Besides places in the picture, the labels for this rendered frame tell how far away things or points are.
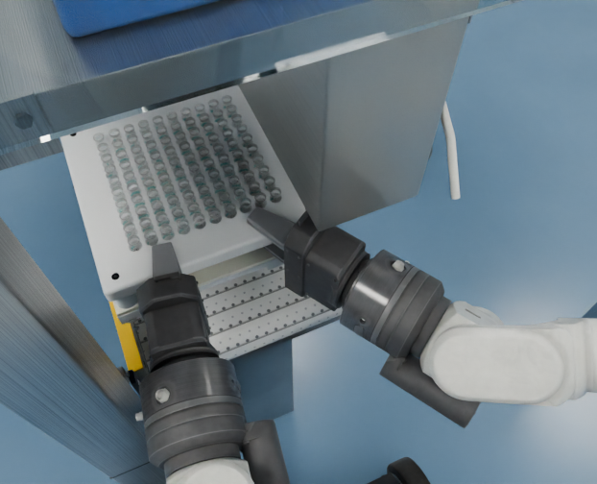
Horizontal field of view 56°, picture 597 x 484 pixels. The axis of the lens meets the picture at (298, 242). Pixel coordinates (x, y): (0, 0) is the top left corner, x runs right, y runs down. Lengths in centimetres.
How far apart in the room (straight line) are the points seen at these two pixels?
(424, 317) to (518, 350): 9
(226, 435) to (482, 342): 23
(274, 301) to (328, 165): 31
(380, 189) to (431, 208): 136
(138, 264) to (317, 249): 18
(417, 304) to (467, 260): 125
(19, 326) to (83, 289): 141
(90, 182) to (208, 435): 33
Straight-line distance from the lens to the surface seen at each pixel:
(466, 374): 53
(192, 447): 50
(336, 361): 158
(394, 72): 41
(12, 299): 35
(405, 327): 54
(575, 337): 54
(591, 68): 253
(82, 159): 71
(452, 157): 52
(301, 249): 54
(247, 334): 70
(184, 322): 53
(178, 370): 51
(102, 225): 64
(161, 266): 58
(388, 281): 54
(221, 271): 63
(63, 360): 42
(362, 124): 42
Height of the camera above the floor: 147
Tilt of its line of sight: 57 degrees down
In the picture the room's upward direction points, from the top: straight up
